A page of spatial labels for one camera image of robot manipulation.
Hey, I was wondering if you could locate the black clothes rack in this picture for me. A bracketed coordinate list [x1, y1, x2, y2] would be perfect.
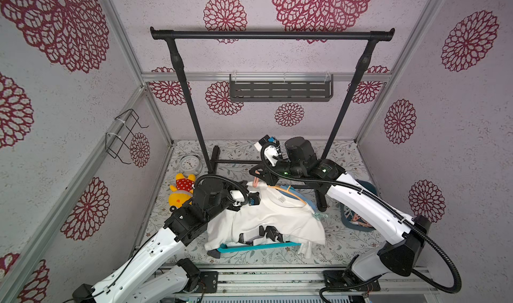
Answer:
[150, 26, 396, 212]

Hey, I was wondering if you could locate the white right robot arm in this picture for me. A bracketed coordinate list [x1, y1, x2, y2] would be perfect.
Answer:
[254, 135, 462, 296]

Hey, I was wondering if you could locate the light blue t-shirt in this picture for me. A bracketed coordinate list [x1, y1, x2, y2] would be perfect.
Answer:
[277, 185, 322, 218]

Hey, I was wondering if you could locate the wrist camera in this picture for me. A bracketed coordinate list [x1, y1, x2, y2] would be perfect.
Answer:
[230, 186, 261, 208]
[253, 135, 283, 167]

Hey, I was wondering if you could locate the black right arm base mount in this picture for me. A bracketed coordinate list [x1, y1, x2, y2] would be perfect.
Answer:
[319, 256, 382, 294]

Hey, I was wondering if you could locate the yellow plush toy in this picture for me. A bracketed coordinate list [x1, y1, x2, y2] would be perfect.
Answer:
[168, 173, 196, 212]

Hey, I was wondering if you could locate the black wire wall rack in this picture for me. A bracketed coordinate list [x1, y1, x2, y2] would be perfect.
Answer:
[104, 109, 150, 168]

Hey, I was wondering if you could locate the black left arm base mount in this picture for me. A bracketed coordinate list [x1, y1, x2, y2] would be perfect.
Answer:
[176, 258, 219, 294]

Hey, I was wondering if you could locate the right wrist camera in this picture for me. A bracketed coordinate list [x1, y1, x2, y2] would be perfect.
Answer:
[253, 135, 283, 167]

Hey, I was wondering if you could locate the white t-shirt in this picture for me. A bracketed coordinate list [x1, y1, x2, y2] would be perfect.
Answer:
[204, 182, 326, 258]

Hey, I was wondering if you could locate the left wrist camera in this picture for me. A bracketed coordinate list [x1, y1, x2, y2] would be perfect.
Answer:
[230, 186, 261, 208]

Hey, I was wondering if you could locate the wooden hanger with metal hook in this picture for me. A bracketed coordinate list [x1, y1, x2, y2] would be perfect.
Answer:
[266, 187, 307, 208]

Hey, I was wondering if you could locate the white round alarm clock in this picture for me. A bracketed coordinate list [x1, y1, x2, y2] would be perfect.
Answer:
[178, 154, 203, 175]

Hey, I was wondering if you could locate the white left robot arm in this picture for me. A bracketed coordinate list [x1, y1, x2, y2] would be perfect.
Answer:
[71, 175, 260, 302]

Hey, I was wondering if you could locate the teal plastic clothespin bin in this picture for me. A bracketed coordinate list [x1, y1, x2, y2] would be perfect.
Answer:
[341, 179, 378, 232]

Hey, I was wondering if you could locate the black wall shelf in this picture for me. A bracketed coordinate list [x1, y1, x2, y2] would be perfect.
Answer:
[228, 74, 333, 102]

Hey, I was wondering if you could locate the teal perforated tray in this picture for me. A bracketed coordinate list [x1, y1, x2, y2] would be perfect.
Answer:
[216, 242, 301, 254]

